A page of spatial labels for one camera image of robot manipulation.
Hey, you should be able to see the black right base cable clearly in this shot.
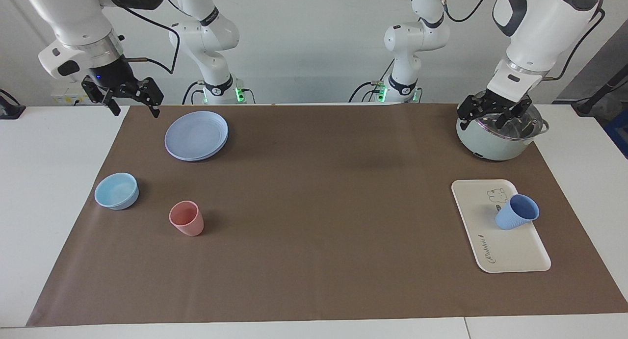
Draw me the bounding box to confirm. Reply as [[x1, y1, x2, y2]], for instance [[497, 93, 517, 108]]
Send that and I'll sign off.
[[183, 81, 204, 105]]

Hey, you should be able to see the pink plastic cup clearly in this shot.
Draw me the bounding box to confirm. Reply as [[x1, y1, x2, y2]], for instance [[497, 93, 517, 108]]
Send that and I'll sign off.
[[169, 201, 205, 237]]

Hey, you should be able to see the mint green cooking pot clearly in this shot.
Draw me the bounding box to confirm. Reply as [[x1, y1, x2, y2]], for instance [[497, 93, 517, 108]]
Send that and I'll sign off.
[[456, 101, 550, 161]]

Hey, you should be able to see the blue box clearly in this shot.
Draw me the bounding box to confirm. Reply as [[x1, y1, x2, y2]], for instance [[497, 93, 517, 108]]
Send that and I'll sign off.
[[604, 108, 628, 158]]

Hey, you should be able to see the cream rabbit print tray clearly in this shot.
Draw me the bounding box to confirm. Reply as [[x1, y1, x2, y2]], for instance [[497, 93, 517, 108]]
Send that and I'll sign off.
[[451, 179, 551, 273]]

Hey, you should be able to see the black base cable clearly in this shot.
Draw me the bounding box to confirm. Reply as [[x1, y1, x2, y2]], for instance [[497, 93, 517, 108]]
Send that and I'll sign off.
[[183, 81, 204, 105], [349, 59, 395, 103]]

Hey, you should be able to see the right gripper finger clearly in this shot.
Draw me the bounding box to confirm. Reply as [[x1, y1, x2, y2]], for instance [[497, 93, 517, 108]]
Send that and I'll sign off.
[[81, 77, 121, 117], [125, 77, 164, 119]]

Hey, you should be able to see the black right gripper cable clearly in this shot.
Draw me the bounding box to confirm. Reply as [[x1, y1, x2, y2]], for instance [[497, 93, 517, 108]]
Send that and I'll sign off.
[[123, 5, 181, 75]]

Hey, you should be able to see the pale blue plate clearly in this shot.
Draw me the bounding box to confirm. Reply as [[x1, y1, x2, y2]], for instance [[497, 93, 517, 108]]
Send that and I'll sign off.
[[164, 111, 230, 162]]

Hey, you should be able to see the brown table mat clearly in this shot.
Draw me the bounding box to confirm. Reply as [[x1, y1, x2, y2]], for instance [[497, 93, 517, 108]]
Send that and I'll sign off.
[[27, 104, 628, 327]]

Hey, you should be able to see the light blue bowl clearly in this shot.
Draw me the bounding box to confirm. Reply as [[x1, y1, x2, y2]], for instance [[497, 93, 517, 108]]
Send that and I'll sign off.
[[94, 172, 140, 210]]

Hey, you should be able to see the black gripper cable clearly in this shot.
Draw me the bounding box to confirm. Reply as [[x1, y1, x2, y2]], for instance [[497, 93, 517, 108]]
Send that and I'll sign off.
[[123, 5, 181, 75], [545, 8, 606, 80]]

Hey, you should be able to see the white wall socket box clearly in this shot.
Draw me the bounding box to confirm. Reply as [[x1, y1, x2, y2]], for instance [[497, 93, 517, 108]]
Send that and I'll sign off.
[[51, 79, 94, 105]]

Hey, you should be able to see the glass pot lid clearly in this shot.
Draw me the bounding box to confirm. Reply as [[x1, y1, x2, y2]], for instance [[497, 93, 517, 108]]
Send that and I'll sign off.
[[464, 90, 544, 142]]

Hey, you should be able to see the black left base cable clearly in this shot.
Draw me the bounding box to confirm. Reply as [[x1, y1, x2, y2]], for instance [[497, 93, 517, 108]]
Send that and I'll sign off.
[[349, 59, 395, 103]]

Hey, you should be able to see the black table clamp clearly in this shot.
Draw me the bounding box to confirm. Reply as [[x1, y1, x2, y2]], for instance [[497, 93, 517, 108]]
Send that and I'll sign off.
[[0, 89, 26, 120]]

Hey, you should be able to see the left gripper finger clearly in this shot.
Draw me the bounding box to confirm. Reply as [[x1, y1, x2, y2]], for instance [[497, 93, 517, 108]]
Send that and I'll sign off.
[[456, 96, 494, 124], [498, 99, 533, 131]]

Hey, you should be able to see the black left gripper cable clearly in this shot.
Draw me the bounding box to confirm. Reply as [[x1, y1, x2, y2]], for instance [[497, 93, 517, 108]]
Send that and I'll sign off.
[[545, 8, 606, 80]]

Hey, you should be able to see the black stand with pole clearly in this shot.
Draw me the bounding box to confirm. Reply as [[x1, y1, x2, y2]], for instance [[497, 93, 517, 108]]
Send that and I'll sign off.
[[572, 64, 628, 116]]

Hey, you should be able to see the blue plastic cup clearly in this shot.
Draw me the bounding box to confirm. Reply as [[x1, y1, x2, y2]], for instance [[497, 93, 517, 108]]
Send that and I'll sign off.
[[495, 194, 540, 231]]

